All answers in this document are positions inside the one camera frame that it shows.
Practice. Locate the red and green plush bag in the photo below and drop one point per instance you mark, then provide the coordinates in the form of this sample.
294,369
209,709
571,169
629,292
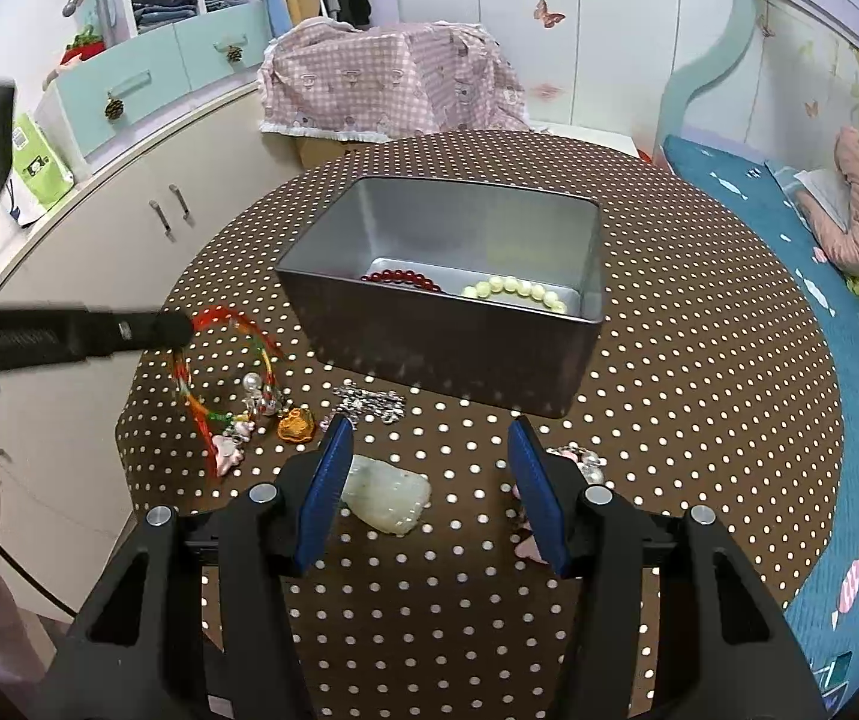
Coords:
84,45

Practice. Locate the pink brown butterfly sticker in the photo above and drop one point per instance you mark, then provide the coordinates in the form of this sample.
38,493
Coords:
549,13

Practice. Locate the pine cone drawer ornament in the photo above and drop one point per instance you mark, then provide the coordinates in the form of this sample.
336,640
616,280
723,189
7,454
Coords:
234,54
114,109

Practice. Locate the white curved cabinet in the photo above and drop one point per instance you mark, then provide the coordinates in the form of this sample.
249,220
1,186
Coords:
99,240

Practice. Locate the red stool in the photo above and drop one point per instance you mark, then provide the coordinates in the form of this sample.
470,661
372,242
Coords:
645,157

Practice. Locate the silver metal tin box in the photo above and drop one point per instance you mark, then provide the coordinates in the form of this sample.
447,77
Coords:
437,349

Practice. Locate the shelf unit with teal drawers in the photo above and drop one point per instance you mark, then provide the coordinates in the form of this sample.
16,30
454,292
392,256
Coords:
174,45

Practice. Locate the brown polka-dot round table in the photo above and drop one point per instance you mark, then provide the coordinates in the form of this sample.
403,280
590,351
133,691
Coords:
699,390

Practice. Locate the teal bunk bed frame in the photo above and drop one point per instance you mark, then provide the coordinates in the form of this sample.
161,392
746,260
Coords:
707,37

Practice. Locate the teal candy print bedsheet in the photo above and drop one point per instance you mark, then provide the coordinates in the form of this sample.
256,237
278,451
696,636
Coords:
812,360

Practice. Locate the pale jade pendant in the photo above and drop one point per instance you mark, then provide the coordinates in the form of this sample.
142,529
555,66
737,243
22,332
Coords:
392,499

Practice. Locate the green packet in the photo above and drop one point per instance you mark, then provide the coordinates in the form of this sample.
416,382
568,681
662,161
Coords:
39,161

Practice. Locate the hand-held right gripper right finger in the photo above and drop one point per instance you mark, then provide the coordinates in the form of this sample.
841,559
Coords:
538,499

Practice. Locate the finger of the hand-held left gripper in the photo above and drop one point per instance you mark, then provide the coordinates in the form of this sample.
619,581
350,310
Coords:
137,331

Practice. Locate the folded blue jeans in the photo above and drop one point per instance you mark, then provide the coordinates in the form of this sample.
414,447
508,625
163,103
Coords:
165,13

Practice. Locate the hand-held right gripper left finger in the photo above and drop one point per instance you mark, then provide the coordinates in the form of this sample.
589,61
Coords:
321,499

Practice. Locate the white flat board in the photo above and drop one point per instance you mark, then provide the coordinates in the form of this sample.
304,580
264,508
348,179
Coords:
587,136

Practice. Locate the pink checked cloth cover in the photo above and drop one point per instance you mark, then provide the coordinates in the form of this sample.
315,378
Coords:
399,75

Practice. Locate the white paper sheet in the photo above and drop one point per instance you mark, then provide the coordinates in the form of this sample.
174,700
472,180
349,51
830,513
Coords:
823,195

